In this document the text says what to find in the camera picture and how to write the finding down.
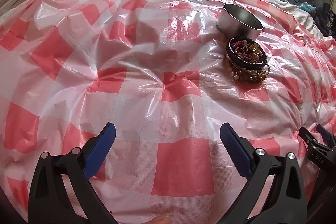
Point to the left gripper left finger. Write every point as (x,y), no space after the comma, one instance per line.
(48,198)

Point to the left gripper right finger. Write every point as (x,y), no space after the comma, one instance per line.
(286,200)

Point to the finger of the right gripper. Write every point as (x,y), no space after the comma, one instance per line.
(308,138)
(326,136)

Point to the person's left hand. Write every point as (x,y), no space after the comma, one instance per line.
(161,219)

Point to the blue plastic bag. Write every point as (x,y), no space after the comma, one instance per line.
(305,6)

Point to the round silver metal tin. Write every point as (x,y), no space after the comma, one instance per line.
(236,21)

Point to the red white checkered plastic sheet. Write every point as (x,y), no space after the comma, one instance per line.
(155,69)

